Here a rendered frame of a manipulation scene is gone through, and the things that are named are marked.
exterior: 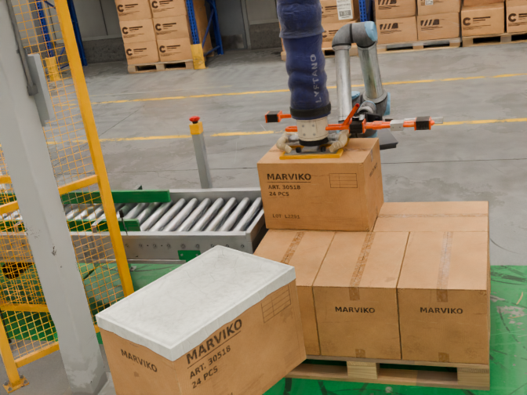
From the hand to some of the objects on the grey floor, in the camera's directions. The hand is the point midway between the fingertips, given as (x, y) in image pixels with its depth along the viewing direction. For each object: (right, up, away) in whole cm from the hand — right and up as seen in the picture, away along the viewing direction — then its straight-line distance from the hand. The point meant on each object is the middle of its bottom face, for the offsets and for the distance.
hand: (361, 125), depth 391 cm
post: (-84, -82, +120) cm, 168 cm away
